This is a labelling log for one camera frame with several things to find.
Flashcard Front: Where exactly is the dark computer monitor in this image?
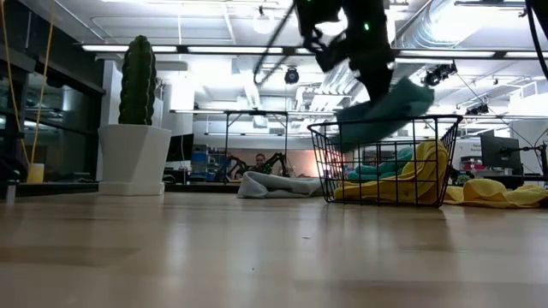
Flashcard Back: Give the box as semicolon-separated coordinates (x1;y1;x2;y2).
479;129;524;172
165;133;195;163

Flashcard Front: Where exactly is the grey microfiber towel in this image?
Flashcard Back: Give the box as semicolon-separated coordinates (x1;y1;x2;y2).
236;170;325;200

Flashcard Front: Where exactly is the yellowish cup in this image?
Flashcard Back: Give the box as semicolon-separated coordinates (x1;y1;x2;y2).
27;163;45;185

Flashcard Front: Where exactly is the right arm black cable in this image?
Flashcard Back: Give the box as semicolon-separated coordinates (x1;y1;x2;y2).
252;0;299;86

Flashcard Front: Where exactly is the long ceiling light strip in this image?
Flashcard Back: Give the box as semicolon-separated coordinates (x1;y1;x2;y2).
80;43;548;60

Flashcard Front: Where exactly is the green cactus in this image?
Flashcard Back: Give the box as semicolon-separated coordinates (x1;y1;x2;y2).
118;35;158;127

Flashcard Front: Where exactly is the yellow cable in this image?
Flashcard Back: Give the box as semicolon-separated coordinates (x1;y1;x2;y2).
0;0;56;166

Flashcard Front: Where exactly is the black metal frame stand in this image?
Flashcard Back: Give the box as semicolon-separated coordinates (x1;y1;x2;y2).
222;109;292;170

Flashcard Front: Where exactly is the round ceiling lamp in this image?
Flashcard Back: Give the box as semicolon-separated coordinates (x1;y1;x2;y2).
251;6;276;35

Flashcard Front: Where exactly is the round black camera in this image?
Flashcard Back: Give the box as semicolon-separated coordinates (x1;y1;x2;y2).
283;67;301;86

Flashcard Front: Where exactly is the yellow microfiber towel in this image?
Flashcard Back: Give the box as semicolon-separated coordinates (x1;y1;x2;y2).
333;139;450;204
443;178;548;210

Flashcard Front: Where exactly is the teal microfiber towel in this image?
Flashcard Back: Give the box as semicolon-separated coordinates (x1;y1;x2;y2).
335;76;436;153
345;146;415;181

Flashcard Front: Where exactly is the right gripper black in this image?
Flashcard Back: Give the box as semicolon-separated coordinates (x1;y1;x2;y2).
304;0;397;106

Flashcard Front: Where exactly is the black wire basket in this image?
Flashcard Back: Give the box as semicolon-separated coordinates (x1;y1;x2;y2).
307;114;464;209

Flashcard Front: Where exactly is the black aluminium table frame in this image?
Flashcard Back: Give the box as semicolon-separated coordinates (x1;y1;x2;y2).
0;181;241;198

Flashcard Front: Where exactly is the white faceted plant pot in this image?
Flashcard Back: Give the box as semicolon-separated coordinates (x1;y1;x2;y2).
97;123;173;197

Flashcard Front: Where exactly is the person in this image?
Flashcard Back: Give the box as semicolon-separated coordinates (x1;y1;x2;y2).
252;152;269;173

